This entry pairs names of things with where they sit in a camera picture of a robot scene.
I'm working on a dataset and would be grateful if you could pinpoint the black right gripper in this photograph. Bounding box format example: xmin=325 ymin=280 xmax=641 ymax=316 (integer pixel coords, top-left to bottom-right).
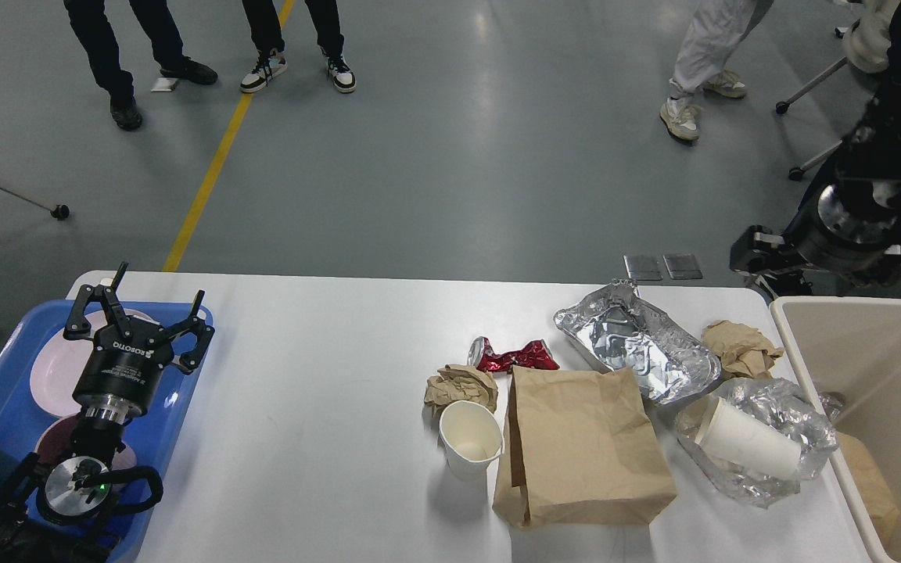
xmin=729 ymin=183 xmax=901 ymax=285

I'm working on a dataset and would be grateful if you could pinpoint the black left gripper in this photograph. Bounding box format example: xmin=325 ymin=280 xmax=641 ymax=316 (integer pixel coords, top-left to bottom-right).
xmin=63 ymin=261 xmax=217 ymax=415

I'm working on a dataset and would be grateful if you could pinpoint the pink plate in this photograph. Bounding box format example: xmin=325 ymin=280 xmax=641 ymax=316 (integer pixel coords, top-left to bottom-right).
xmin=29 ymin=329 xmax=94 ymax=419

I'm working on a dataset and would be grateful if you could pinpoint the pink mug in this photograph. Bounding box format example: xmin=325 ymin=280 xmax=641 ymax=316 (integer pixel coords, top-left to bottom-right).
xmin=34 ymin=414 xmax=138 ymax=484

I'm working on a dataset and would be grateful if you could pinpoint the clear plastic wrap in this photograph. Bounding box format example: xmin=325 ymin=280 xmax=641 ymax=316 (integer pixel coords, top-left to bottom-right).
xmin=673 ymin=378 xmax=839 ymax=509

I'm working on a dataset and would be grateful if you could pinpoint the brown paper bag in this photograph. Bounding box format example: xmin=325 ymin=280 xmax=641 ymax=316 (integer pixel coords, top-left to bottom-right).
xmin=493 ymin=367 xmax=678 ymax=529
xmin=837 ymin=432 xmax=901 ymax=547

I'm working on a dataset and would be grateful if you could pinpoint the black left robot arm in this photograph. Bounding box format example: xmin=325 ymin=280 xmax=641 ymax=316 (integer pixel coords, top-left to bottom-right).
xmin=0 ymin=266 xmax=215 ymax=562

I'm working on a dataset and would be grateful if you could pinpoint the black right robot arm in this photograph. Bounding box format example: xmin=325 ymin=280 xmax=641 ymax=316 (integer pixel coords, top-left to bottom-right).
xmin=729 ymin=2 xmax=901 ymax=296

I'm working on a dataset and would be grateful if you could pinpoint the metal floor plate right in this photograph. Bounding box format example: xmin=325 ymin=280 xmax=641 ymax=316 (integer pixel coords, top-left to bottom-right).
xmin=662 ymin=253 xmax=704 ymax=281

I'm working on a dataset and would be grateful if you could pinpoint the metal floor plate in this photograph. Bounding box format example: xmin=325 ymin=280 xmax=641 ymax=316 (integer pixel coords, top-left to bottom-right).
xmin=662 ymin=253 xmax=704 ymax=281
xmin=623 ymin=254 xmax=664 ymax=282

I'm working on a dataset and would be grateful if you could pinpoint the crumpled brown paper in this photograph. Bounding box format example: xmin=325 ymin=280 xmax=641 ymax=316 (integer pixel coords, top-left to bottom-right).
xmin=703 ymin=320 xmax=785 ymax=380

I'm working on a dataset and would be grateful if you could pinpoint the metal floor plate left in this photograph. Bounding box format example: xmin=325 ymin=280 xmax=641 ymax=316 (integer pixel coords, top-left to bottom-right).
xmin=623 ymin=254 xmax=664 ymax=282

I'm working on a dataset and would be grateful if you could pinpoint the blue plastic tray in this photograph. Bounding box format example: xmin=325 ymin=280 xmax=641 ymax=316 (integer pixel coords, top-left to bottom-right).
xmin=0 ymin=299 xmax=201 ymax=562

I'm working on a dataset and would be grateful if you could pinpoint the crumpled aluminium foil tray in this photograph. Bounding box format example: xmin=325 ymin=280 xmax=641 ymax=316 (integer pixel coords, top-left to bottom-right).
xmin=553 ymin=279 xmax=722 ymax=405

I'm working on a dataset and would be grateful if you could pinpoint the beige plastic bin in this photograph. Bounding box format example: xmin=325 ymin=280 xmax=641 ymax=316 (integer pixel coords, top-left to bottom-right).
xmin=771 ymin=296 xmax=901 ymax=562

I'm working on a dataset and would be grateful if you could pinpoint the white office chair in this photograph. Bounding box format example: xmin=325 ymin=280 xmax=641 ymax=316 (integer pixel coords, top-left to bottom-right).
xmin=776 ymin=0 xmax=901 ymax=182

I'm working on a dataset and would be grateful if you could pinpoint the crushed red can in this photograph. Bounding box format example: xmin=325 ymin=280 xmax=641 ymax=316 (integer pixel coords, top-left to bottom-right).
xmin=468 ymin=336 xmax=560 ymax=373

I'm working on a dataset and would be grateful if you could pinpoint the person in dark trousers left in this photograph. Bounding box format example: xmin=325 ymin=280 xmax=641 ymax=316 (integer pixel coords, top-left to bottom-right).
xmin=63 ymin=1 xmax=218 ymax=131

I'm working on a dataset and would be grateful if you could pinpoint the crumpled brown paper ball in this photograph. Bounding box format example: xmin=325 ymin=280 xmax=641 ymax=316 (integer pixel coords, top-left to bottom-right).
xmin=423 ymin=364 xmax=498 ymax=414

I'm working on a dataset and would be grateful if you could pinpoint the person in black trousers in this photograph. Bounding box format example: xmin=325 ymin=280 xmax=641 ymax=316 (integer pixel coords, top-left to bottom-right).
xmin=239 ymin=0 xmax=357 ymax=95

